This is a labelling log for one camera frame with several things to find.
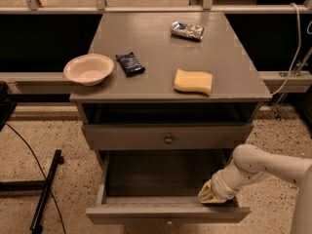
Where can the grey drawer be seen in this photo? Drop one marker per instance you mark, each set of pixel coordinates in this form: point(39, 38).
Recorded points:
point(160, 187)
point(165, 136)

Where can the grey top drawer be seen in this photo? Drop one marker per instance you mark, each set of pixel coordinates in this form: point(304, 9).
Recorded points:
point(165, 136)

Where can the black equipment at left edge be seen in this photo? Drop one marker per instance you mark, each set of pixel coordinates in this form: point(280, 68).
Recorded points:
point(7, 107)

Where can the yellow sponge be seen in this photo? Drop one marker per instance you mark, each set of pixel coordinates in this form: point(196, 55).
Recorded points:
point(193, 81)

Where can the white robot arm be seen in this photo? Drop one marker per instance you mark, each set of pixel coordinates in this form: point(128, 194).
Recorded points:
point(250, 165)

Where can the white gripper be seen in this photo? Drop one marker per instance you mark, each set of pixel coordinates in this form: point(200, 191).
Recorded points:
point(219, 187)

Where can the dark blue snack packet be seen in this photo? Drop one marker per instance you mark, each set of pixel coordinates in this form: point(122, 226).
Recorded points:
point(130, 64)

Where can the white paper bowl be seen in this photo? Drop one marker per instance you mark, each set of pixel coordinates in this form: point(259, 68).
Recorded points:
point(88, 70)

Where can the crumpled silver chip bag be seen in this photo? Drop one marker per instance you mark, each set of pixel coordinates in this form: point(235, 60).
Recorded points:
point(186, 30)

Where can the black metal stand base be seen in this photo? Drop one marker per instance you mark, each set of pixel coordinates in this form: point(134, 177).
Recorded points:
point(40, 187)

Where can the grey metal railing frame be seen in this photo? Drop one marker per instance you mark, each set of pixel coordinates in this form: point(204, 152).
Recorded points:
point(284, 35)

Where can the grey drawer cabinet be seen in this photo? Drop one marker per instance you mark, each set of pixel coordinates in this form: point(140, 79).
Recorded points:
point(150, 98)

